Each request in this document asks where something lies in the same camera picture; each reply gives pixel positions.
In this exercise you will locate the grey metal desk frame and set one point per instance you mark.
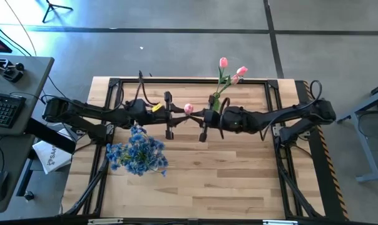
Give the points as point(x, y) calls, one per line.
point(361, 137)

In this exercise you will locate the black round knob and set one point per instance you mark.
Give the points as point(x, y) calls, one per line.
point(28, 195)

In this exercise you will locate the small metal frame clamp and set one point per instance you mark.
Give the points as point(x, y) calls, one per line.
point(140, 74)

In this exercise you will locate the grey office desk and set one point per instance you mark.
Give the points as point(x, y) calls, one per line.
point(29, 81)

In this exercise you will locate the black computer keyboard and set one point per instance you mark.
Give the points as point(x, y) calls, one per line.
point(4, 109)

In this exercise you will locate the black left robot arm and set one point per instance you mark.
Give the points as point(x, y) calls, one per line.
point(82, 112)

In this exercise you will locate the black tripod stand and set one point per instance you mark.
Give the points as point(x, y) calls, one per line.
point(51, 7)

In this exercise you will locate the black aluminium table frame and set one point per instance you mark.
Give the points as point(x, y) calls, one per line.
point(192, 81)

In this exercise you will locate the black desk support beam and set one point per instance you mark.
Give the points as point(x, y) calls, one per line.
point(48, 134)

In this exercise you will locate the green glass vase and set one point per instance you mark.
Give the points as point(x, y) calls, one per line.
point(217, 104)

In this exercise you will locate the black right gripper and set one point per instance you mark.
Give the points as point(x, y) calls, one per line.
point(213, 118)

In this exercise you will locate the white printed paper sheet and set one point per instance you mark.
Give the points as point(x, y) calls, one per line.
point(51, 156)

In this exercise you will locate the yellow tag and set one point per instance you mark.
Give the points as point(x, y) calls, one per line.
point(156, 107)

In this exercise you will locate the silver frame bracket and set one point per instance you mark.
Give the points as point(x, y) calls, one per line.
point(106, 221)
point(279, 222)

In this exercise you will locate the pink artificial tulip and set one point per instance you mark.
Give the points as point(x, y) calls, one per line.
point(223, 62)
point(234, 79)
point(242, 71)
point(188, 108)

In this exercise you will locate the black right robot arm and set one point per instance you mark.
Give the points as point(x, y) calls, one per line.
point(270, 117)

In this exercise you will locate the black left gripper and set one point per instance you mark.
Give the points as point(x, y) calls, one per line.
point(168, 131)

